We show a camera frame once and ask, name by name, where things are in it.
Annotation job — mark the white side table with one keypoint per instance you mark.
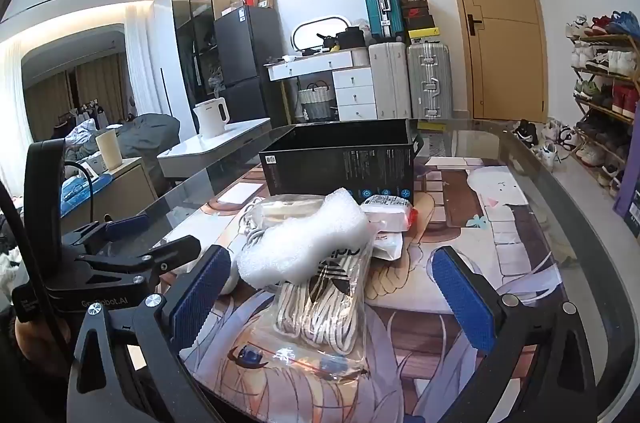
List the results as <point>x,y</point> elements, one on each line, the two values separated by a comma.
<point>215,150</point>

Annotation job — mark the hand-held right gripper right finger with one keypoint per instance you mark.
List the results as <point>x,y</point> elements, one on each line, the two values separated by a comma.
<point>462,298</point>

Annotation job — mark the black bag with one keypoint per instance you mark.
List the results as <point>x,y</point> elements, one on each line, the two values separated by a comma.
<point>350,38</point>

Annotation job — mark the wooden door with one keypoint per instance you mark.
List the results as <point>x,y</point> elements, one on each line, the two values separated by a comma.
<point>500,28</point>

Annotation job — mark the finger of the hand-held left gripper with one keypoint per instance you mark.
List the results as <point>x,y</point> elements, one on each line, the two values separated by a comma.
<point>127,225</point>
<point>175,250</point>

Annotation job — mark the white electric kettle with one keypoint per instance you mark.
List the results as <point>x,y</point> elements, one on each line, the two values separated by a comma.
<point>212,120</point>

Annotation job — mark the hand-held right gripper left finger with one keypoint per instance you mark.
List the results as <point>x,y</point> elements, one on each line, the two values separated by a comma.
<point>200,298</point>

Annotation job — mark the purple cardboard box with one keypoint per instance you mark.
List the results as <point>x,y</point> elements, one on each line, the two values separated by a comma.
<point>630,208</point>

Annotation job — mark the teal suitcase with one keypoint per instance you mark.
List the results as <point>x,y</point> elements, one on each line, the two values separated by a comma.
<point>382,8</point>

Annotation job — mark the black red shoe box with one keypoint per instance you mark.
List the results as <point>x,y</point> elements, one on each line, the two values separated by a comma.
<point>416,11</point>

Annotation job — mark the silver suitcase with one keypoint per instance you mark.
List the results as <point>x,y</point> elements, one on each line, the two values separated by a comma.
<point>430,80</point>

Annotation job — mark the black cardboard box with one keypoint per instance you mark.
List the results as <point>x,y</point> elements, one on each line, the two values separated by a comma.
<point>325,173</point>

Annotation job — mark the oval vanity mirror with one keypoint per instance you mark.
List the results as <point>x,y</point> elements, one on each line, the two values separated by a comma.
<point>312,33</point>

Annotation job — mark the rows of assorted sneakers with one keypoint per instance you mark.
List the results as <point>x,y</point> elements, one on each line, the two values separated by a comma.
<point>610,60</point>

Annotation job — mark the brown curtains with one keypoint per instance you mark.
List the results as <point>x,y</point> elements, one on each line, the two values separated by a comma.
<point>90,83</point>

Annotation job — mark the clear bag of white laces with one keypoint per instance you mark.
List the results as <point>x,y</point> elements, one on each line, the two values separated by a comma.
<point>320,323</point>

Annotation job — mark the wooden shoe rack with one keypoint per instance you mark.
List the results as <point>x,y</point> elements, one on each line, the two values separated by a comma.
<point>607,75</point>

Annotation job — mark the dark grey fridge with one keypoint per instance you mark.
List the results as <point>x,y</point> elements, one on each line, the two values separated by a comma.
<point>247,53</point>

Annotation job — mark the printed cartoon table mat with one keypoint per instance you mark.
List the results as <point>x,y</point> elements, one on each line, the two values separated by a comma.
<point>500,228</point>

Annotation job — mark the person's left hand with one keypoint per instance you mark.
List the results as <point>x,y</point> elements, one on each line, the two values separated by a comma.
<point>30,338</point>

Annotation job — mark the white printed packet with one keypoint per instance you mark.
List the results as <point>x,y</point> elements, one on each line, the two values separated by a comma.
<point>385,208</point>

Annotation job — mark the tall glass door cabinet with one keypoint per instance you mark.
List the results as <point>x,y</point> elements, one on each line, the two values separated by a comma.
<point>192,28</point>

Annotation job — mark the clothes rack with garments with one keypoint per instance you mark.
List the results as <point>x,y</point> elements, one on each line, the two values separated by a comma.
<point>82,118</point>

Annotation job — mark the white bubble wrap piece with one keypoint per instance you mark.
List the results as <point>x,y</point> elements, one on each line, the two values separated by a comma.
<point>300,248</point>

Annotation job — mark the white vanity desk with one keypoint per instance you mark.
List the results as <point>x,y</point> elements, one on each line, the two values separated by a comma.
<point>355,93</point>

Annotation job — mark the woven basket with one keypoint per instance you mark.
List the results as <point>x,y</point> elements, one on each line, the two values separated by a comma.
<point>317,103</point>

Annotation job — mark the brown wooden cabinet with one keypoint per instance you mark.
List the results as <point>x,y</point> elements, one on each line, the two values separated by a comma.
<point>125,188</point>

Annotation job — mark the yellow black shoe box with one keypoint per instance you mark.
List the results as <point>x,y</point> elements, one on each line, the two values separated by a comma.
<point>424,36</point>

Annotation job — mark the scattered pairs of shoes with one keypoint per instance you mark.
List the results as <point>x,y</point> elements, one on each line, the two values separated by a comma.
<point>547,148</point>

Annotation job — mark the white suitcase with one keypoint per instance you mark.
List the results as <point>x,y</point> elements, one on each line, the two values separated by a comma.
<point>390,80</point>

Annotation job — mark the beige cylindrical bin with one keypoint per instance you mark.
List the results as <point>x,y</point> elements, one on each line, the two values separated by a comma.
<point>109,150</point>

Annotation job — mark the white sheer curtain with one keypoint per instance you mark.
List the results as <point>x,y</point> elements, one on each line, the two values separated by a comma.
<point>147,63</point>

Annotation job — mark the white foil pouch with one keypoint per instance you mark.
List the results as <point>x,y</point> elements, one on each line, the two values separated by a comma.
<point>392,248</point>

